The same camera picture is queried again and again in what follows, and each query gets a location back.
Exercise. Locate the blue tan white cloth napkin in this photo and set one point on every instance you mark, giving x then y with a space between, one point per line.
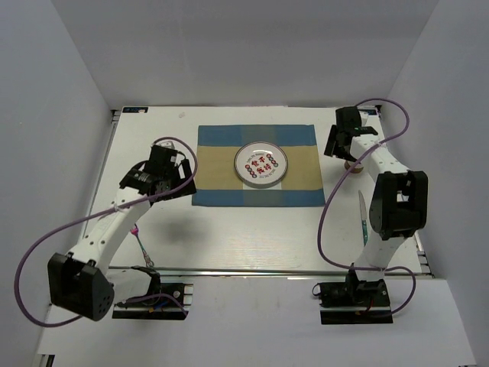
219 185

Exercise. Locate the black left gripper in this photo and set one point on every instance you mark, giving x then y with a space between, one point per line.
187 189

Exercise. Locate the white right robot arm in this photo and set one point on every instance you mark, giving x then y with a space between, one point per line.
399 203

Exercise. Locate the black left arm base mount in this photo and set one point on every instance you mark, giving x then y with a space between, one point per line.
145 294

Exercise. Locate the brown metal cup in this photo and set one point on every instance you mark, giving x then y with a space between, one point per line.
353 169

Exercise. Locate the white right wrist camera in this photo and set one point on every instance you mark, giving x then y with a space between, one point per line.
364 117

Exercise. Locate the white plate with red print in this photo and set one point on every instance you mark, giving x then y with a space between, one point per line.
261 165

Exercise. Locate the blue left corner sticker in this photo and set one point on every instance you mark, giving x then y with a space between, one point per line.
135 109

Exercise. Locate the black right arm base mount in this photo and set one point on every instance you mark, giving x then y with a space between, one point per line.
339 305

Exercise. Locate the fork with pink handle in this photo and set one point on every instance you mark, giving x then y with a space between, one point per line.
147 259

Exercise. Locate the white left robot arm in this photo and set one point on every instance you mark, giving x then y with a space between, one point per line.
80 282

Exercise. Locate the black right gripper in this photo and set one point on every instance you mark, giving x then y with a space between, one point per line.
331 145

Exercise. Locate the knife with teal handle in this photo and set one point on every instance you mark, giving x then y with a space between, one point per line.
363 215

